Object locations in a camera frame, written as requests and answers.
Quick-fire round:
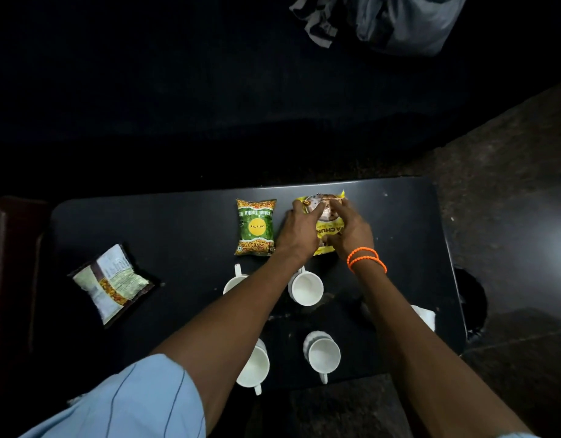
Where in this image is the orange bracelet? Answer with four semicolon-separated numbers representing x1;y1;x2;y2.
349;255;388;274
346;247;380;265

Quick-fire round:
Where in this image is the person's left hand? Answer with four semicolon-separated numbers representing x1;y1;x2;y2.
275;200;326;262

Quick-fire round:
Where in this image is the light blue shirt sleeve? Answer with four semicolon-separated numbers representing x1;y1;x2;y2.
19;354;206;438

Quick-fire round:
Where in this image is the black table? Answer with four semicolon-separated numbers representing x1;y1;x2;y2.
31;176;467;392

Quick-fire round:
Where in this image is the yellow snack packet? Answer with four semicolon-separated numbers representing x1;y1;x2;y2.
297;191;346;256

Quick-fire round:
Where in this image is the person's right hand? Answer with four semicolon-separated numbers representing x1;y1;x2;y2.
322;198;375;261

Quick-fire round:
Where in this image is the white and brown snack packet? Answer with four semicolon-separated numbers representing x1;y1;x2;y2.
68;244;155;326

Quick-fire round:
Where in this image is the dark sofa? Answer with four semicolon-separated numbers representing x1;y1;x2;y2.
0;0;561;199

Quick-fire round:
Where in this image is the white cup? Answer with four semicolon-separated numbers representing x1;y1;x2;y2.
288;266;324;307
410;305;436;332
223;264;249;295
236;338;270;396
303;331;341;385

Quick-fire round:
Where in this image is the grey cloth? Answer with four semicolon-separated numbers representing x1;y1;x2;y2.
289;0;469;57

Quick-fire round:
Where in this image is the person's right forearm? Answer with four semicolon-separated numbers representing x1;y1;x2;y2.
351;257;534;438

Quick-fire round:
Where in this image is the person's left forearm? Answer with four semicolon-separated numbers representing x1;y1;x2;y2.
151;251;308;433

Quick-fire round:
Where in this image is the green snack packet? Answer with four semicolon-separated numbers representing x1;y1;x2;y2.
235;199;277;257

